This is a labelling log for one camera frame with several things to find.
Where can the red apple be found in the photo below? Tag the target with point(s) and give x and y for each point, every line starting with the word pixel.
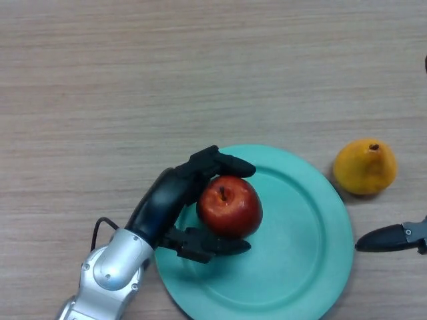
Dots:
pixel 230 206

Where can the green round plate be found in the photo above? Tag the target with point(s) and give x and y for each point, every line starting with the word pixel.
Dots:
pixel 293 240

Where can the yellow pear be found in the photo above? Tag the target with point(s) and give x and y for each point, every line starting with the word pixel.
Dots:
pixel 366 168

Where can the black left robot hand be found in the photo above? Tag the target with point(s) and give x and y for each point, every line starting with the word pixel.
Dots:
pixel 163 200

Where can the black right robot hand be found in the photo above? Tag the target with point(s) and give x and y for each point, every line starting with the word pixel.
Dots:
pixel 390 238

